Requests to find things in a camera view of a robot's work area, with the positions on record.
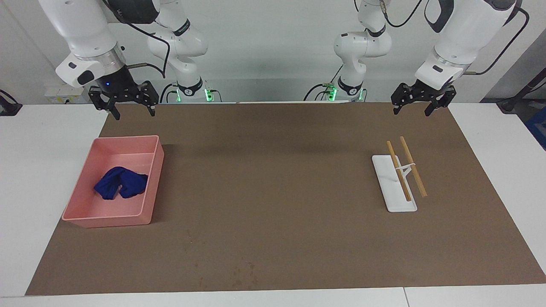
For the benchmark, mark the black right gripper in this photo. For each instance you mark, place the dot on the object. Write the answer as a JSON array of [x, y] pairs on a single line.
[[119, 85]]

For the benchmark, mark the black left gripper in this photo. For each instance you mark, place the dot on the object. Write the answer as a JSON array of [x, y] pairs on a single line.
[[433, 93]]

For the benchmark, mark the blue towel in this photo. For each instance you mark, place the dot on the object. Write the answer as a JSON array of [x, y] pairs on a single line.
[[128, 183]]

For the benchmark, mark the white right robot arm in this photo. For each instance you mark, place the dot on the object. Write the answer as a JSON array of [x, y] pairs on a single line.
[[76, 25]]

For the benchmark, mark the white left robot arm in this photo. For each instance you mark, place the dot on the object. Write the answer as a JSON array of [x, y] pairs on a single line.
[[469, 25]]

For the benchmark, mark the white towel rack base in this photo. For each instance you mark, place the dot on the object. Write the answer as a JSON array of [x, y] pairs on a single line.
[[390, 187]]

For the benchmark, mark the white power strip box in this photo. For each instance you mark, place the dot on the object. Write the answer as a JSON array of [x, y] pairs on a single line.
[[64, 96]]

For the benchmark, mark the black stand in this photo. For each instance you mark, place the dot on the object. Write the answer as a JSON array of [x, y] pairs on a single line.
[[509, 104]]

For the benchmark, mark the wooden rod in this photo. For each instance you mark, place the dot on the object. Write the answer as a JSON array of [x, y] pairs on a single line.
[[405, 187], [419, 183]]

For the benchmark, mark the pink plastic bin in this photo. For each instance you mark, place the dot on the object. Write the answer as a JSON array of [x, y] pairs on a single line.
[[106, 213]]

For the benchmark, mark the black clamp base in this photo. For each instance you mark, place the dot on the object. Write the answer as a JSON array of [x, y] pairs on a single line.
[[8, 108]]

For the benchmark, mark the blue crate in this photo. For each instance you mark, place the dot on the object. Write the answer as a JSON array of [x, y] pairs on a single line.
[[538, 128]]

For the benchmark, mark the brown table mat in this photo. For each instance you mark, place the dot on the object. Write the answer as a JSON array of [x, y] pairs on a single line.
[[277, 192]]

